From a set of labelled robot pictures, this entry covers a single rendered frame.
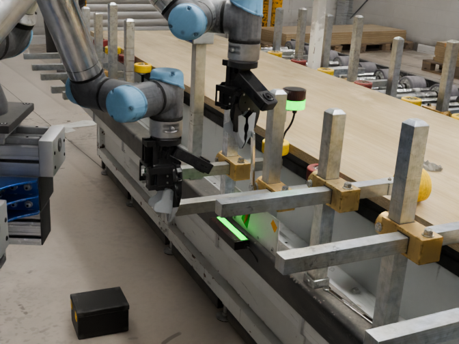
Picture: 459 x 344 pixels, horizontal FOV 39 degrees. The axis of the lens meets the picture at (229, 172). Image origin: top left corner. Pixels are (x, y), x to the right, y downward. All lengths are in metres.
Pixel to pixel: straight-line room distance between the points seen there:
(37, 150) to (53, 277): 1.52
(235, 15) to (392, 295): 0.69
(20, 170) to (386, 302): 0.88
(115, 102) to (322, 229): 0.54
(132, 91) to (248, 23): 0.33
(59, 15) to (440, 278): 0.98
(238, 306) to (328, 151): 1.19
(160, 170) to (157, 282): 1.54
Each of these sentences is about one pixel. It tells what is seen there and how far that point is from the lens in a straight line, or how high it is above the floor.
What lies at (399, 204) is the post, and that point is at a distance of 1.25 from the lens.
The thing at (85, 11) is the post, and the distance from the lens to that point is 3.47.
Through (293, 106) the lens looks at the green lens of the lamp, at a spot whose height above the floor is 1.08.
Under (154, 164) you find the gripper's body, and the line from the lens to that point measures 1.48.
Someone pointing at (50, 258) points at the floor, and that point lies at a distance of 3.21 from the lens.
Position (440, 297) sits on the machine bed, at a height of 0.73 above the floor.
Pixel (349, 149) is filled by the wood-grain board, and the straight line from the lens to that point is 1.93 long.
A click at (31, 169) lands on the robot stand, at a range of 1.59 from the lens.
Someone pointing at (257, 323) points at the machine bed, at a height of 0.17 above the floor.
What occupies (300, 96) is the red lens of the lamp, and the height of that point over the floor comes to 1.10.
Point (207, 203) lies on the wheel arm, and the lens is 1.57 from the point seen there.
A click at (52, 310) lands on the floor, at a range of 2.79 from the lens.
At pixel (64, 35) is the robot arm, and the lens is 1.37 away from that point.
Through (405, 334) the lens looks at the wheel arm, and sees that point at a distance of 0.94.
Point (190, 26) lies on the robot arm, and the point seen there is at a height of 1.28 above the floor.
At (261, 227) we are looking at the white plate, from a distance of 1.72.
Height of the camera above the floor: 1.45
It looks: 19 degrees down
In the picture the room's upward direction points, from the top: 3 degrees clockwise
